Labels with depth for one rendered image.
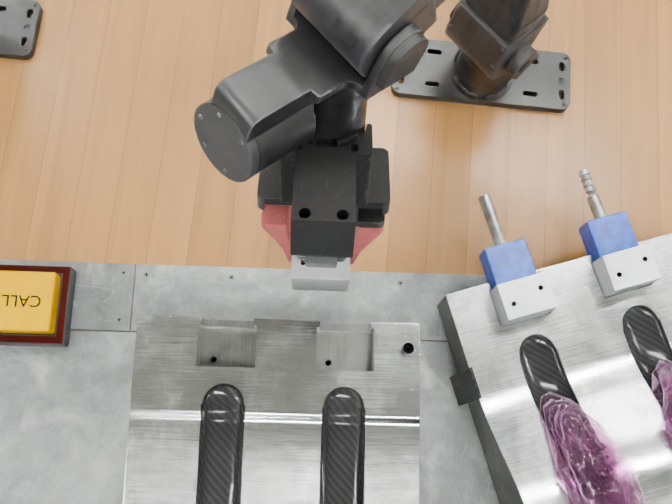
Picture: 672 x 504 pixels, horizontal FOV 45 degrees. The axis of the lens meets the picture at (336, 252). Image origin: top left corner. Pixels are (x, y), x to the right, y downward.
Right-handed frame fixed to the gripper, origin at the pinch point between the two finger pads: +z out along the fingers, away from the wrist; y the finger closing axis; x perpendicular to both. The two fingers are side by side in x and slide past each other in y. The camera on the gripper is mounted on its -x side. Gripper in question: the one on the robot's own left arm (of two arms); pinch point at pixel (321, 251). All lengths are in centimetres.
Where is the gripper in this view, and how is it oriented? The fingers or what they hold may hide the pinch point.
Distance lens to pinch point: 70.5
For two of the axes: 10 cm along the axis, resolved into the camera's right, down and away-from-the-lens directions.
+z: -0.4, 6.8, 7.3
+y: 10.0, 0.4, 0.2
